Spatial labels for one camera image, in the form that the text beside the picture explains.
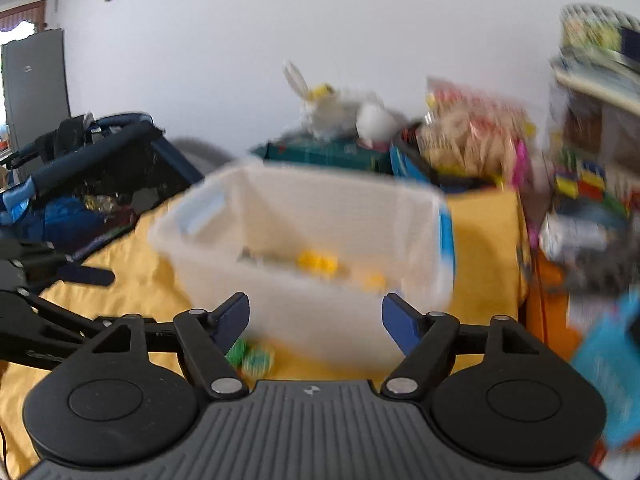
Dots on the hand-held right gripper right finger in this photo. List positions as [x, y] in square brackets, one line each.
[400, 322]

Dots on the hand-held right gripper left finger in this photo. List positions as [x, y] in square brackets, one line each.
[232, 317]

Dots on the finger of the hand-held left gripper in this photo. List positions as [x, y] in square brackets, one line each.
[55, 327]
[90, 276]

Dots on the tall yellow brick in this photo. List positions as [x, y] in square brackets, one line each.
[372, 280]

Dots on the large yellow brick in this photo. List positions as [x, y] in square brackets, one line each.
[317, 262]

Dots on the white plastic bin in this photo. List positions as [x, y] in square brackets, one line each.
[310, 210]

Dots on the green brick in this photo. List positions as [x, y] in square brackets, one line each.
[237, 352]

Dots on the green printed block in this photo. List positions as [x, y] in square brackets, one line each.
[260, 360]

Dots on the dark stroller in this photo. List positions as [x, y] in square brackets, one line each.
[75, 165]

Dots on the yellow quilted blanket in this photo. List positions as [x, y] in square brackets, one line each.
[487, 240]

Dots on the orange box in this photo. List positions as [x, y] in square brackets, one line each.
[547, 310]

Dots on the grey refrigerator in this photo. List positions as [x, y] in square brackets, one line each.
[35, 90]

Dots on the teal box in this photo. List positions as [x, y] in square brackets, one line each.
[320, 155]

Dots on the white round packet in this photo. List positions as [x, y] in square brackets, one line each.
[575, 235]

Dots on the snack bag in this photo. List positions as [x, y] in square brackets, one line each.
[475, 130]

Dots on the light blue flat box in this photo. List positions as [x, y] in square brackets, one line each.
[610, 370]

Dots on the white plush rabbit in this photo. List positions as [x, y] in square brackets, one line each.
[335, 110]

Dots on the cluttered shelf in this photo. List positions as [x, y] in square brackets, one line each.
[595, 110]

